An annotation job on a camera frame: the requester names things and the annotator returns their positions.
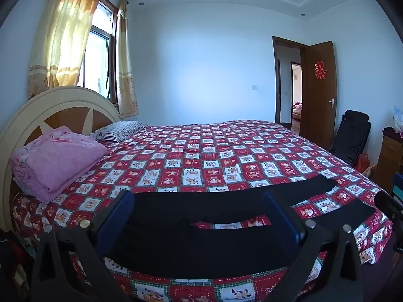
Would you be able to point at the striped pillow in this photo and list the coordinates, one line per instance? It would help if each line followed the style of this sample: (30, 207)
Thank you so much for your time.
(121, 129)

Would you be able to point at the wooden cabinet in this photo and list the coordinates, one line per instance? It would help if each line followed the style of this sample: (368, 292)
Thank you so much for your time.
(388, 157)

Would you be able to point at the red bag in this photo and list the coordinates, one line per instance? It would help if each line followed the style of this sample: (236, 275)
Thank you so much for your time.
(362, 162)

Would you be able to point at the dark clothes pile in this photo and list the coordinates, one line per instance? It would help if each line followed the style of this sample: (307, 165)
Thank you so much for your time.
(12, 264)

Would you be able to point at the dark wooden door frame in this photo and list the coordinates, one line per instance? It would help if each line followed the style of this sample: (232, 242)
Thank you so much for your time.
(277, 78)

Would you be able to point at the teal box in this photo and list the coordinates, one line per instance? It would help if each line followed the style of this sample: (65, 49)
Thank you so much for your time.
(398, 184)

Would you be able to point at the red paper door decoration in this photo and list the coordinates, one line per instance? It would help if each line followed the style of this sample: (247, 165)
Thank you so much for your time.
(320, 70)

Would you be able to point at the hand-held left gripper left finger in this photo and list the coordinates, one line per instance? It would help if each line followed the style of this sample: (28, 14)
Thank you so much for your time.
(117, 216)

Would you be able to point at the white plastic bag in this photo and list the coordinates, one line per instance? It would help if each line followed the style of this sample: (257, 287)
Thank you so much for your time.
(398, 118)

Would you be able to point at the cream and wood headboard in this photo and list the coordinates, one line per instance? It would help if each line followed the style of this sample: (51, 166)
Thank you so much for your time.
(63, 100)

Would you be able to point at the wide yellow curtain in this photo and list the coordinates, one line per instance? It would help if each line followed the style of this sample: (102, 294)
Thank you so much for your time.
(63, 37)

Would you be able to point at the black pants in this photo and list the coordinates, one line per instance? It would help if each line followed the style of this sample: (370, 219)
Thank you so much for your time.
(204, 215)

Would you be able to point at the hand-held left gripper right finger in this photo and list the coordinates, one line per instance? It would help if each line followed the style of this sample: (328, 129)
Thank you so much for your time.
(280, 214)

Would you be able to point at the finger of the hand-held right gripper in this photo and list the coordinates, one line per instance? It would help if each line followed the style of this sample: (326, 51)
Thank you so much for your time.
(388, 204)

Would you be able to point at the black folding chair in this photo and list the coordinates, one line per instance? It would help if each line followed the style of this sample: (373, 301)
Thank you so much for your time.
(351, 132)

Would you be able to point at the window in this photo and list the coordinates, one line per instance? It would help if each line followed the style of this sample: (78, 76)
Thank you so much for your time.
(98, 53)

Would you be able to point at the red checkered printed bedspread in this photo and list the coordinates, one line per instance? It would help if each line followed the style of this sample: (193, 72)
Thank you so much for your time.
(204, 151)

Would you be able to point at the pink bedding pile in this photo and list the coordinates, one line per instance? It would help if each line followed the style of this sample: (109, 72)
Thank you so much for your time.
(297, 110)

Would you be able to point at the brown wooden door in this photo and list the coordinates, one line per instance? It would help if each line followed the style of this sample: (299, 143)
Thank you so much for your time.
(318, 110)

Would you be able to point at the folded pink blanket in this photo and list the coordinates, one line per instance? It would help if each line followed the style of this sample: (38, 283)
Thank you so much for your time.
(56, 160)

